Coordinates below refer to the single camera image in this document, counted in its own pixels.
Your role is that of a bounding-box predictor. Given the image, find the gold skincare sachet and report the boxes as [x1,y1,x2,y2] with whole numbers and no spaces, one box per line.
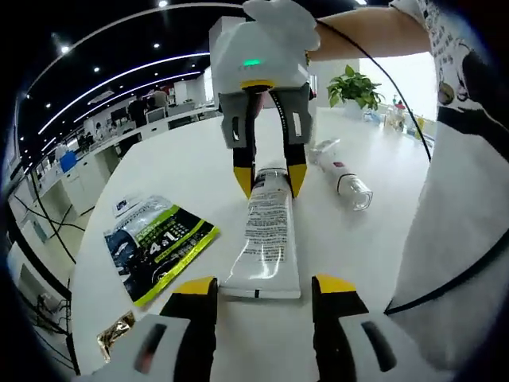
[96,310,137,363]

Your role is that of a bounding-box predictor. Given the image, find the white skincare tube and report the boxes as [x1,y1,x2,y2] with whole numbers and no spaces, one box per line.
[219,166,301,300]

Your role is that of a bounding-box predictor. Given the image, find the small white skincare sachet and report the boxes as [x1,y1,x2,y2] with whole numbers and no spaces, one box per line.
[112,192,145,218]

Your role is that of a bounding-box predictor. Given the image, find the small white skincare bottle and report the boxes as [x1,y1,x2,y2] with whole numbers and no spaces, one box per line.
[309,138,342,160]
[316,151,375,212]

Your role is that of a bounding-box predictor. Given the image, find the potted green plant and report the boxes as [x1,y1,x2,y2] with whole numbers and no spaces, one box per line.
[326,64,387,120]

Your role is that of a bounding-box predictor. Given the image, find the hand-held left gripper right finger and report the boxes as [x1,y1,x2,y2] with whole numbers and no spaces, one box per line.
[311,273,454,382]

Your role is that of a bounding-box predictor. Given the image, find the green black skincare packet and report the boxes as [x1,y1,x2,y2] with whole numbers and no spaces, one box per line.
[103,194,221,308]

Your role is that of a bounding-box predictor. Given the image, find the white office desk row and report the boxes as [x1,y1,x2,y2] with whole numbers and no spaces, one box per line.
[37,102,218,216]

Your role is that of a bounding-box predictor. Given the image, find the small colourful desk items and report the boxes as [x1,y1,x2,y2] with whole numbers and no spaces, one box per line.
[386,98,425,141]

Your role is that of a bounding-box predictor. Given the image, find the blue storage box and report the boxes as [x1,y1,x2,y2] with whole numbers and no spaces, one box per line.
[59,152,79,173]

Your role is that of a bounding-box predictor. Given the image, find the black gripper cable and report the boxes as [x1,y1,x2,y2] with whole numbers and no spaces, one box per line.
[383,238,509,316]
[315,18,433,162]

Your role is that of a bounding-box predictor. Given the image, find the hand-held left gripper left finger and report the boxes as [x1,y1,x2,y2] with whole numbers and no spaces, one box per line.
[85,276,219,382]

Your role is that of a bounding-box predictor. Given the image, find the person in white shirt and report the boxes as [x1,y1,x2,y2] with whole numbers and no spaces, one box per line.
[383,0,509,382]

